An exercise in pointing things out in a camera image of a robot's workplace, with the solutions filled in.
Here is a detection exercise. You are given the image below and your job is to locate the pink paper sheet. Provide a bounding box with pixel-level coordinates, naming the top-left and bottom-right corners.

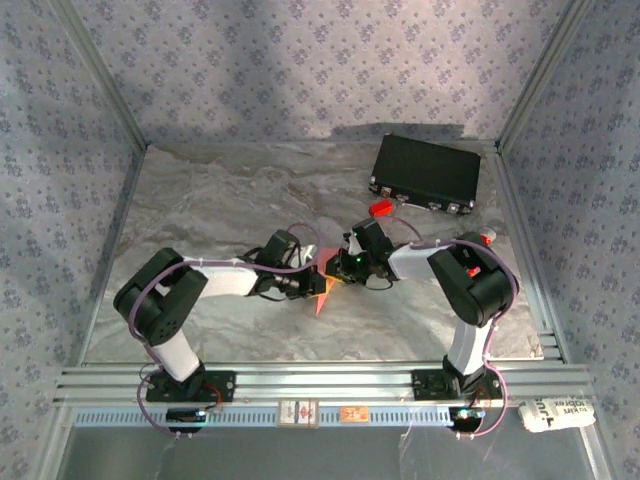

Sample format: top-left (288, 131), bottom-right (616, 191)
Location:
top-left (314, 247), bottom-right (346, 317)

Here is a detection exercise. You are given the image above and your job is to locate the black hard case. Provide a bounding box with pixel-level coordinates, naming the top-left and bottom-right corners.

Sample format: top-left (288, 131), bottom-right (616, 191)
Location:
top-left (368, 133), bottom-right (482, 217)

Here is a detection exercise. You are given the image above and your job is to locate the red glitter tube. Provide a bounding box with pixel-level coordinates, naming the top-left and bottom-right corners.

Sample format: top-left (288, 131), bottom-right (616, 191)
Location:
top-left (464, 225), bottom-right (497, 278)

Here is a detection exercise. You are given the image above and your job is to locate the white red label card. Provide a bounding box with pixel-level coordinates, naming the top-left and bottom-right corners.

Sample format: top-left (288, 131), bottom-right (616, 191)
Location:
top-left (277, 398), bottom-right (321, 430)

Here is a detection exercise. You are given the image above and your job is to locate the white printed paper roll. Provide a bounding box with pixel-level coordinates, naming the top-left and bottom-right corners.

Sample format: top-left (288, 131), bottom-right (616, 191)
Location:
top-left (517, 395), bottom-right (599, 435)

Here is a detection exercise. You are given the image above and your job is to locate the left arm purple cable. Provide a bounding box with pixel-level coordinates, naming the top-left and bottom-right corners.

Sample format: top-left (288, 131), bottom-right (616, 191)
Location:
top-left (128, 221), bottom-right (324, 441)

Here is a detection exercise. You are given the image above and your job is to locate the aluminium mounting rail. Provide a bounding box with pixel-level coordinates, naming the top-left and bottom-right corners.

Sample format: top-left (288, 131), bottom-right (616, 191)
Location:
top-left (52, 363), bottom-right (596, 407)

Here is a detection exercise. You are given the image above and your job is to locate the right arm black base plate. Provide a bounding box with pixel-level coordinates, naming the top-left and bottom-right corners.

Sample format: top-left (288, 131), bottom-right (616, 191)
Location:
top-left (410, 368), bottom-right (504, 401)

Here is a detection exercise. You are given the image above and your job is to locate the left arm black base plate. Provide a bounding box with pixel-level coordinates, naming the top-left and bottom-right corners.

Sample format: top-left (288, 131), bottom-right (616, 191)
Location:
top-left (144, 369), bottom-right (237, 404)

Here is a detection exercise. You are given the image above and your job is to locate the slotted grey cable duct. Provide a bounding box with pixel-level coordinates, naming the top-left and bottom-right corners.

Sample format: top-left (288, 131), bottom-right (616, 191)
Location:
top-left (72, 405), bottom-right (454, 429)

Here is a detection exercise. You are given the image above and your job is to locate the aluminium side frame bar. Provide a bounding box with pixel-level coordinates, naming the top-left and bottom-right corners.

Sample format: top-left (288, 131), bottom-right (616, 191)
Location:
top-left (494, 144), bottom-right (571, 361)
top-left (74, 144), bottom-right (149, 366)

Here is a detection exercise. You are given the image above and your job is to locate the aluminium frame post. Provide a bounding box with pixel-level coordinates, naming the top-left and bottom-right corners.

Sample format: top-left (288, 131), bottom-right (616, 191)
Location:
top-left (49, 0), bottom-right (151, 149)
top-left (494, 0), bottom-right (596, 151)

